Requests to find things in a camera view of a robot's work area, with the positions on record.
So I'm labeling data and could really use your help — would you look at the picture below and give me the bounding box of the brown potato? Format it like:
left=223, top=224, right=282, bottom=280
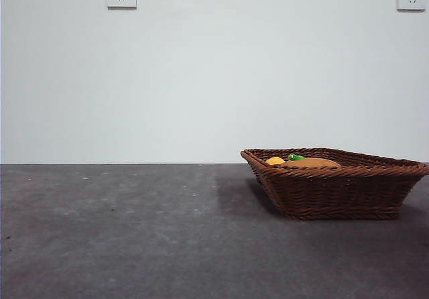
left=283, top=157, right=341, bottom=168

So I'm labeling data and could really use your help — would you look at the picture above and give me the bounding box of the brown wicker basket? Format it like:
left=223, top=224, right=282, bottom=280
left=240, top=147, right=429, bottom=221

